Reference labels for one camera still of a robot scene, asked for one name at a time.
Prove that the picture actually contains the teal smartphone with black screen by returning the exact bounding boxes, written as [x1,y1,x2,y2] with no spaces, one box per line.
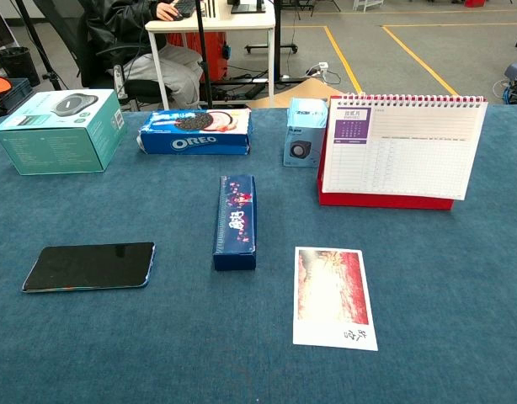
[21,242,157,294]

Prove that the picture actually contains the long dark blue floral box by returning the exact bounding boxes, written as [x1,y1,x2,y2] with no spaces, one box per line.
[212,174,258,272]

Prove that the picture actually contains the light blue small speaker box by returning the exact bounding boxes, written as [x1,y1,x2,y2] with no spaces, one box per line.
[282,97,330,168]

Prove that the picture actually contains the blue Oreo cookie box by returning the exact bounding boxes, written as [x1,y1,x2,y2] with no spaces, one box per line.
[136,108,253,156]

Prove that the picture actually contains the brown cardboard sheet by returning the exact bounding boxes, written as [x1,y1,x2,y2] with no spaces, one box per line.
[245,78,344,109]

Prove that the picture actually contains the red fireworks photo postcard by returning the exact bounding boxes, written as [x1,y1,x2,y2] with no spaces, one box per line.
[292,246,379,352]

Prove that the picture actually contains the red spiral desk calendar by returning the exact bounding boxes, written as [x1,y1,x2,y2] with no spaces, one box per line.
[317,93,489,210]

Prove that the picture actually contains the black vertical pole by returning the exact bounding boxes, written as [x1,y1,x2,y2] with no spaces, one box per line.
[195,0,214,109]

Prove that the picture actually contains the black office chair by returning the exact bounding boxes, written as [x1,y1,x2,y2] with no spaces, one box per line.
[33,0,174,113]

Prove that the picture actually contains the black rolling stand base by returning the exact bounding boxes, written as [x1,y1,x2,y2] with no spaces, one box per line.
[243,0,300,56]

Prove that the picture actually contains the blue table cloth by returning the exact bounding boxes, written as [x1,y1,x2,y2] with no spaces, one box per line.
[0,104,517,404]

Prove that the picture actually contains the red cabinet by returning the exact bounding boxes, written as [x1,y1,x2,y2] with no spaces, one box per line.
[167,31,231,83]

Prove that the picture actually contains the white desk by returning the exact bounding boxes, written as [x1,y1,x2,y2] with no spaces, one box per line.
[145,0,277,109]

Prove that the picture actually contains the white power strip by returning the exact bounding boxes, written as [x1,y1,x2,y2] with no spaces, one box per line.
[113,64,129,101]

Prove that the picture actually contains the black monitor stand base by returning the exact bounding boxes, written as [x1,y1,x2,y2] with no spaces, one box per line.
[230,0,267,15]

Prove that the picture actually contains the black keyboard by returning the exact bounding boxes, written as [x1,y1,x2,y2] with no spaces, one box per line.
[173,0,198,19]

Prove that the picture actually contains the teal speakerphone product box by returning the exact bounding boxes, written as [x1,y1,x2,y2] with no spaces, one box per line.
[0,88,128,176]

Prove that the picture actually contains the seated person in black jacket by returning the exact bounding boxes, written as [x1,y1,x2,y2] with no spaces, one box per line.
[77,0,205,110]

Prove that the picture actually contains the white metal rack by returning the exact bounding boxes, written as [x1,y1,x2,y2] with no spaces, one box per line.
[352,0,386,13]

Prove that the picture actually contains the dark blue plastic crate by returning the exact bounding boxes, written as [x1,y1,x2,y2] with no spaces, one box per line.
[0,77,35,114]

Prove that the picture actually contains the black tripod stand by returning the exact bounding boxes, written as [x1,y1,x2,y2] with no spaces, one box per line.
[13,0,64,92]

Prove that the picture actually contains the black trash bin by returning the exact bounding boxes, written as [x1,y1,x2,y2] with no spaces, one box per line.
[0,46,41,88]

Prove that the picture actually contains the tangled cable bundle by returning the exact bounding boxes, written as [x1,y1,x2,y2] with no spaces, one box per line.
[492,71,517,105]

